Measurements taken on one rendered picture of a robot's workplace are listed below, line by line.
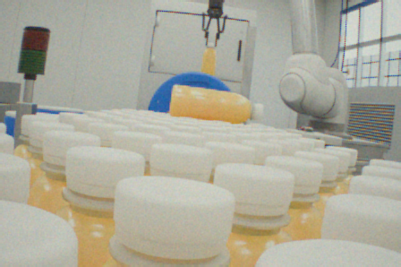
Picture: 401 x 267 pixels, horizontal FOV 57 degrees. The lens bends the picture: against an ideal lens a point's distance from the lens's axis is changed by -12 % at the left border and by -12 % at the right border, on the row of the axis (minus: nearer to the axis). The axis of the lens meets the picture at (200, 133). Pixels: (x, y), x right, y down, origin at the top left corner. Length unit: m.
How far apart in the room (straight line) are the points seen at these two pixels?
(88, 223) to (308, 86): 1.25
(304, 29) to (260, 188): 1.35
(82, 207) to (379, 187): 0.14
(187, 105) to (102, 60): 5.49
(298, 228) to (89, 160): 0.13
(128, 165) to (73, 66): 6.22
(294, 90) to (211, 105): 0.57
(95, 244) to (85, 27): 6.29
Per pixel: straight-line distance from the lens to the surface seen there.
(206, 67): 2.00
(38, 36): 0.85
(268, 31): 6.69
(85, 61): 6.37
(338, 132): 1.63
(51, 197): 0.25
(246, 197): 0.18
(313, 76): 1.43
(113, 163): 0.18
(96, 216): 0.19
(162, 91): 1.26
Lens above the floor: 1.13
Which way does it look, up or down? 4 degrees down
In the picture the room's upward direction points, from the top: 7 degrees clockwise
